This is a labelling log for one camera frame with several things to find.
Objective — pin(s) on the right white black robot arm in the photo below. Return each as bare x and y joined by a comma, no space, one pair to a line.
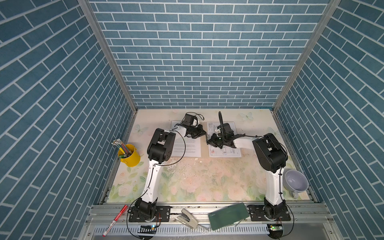
272,157

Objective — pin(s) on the red marker pen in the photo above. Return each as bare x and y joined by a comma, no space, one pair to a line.
122,211

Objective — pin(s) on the coloured pens bundle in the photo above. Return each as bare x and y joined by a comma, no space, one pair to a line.
122,147

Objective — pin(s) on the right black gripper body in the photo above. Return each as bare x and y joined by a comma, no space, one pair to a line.
219,143

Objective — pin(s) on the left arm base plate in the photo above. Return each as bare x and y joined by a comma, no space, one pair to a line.
137,217

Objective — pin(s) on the yellow pen cup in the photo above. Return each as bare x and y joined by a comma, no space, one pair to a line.
132,159

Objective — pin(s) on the beige cardboard folder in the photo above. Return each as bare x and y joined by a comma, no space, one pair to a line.
204,147

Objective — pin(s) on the grey stapler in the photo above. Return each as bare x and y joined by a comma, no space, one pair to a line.
188,219

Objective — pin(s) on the diagram paper sheet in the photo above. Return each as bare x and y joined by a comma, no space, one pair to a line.
225,152

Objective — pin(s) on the lilac ceramic cup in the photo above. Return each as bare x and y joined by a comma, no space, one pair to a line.
295,182

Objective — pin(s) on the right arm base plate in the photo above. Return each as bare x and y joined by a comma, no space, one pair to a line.
258,214

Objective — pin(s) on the printed text paper sheet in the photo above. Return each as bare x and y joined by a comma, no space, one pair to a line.
192,147

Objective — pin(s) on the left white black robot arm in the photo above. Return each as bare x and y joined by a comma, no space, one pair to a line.
159,152

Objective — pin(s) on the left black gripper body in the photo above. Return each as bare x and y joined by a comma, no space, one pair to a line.
194,131

